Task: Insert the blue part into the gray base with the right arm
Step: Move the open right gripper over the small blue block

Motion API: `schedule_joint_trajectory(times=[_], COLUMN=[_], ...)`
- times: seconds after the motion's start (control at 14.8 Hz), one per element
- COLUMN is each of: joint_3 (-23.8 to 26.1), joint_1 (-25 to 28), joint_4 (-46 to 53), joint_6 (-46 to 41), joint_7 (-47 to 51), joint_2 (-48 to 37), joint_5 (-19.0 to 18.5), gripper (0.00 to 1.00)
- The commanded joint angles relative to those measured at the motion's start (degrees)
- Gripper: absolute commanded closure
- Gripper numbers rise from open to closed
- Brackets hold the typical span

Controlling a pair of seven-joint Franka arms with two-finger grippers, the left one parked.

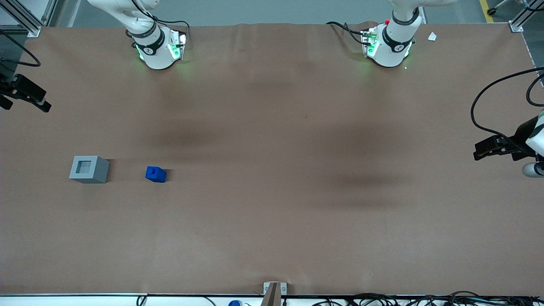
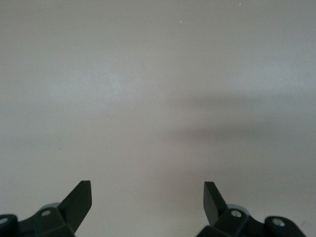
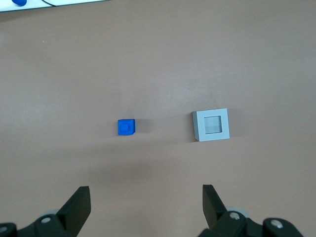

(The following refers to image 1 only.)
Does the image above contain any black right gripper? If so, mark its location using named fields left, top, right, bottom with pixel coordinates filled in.
left=0, top=74, right=52, bottom=113

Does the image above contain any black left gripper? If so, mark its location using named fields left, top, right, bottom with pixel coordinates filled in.
left=473, top=116, right=539, bottom=162

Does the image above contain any blue plastic part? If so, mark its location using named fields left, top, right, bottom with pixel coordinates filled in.
left=145, top=166, right=167, bottom=183

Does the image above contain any gray square base block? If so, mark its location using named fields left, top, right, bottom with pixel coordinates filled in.
left=69, top=156, right=110, bottom=184

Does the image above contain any brown table mat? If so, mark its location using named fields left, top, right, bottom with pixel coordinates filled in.
left=0, top=21, right=544, bottom=296

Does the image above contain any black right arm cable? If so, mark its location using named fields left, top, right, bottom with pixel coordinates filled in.
left=0, top=31, right=42, bottom=68

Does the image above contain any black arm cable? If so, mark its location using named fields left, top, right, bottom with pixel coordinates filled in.
left=470, top=67, right=544, bottom=145
left=0, top=31, right=42, bottom=68
left=526, top=74, right=544, bottom=107

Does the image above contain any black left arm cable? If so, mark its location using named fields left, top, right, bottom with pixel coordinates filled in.
left=526, top=74, right=544, bottom=107
left=470, top=67, right=544, bottom=145

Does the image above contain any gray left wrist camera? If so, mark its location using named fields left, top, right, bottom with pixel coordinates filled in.
left=522, top=161, right=544, bottom=178

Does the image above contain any black cable bundle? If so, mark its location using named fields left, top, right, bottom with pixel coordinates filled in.
left=310, top=291, right=544, bottom=306

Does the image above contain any gray camera mount bracket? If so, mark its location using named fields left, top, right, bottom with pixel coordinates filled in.
left=263, top=281, right=287, bottom=306

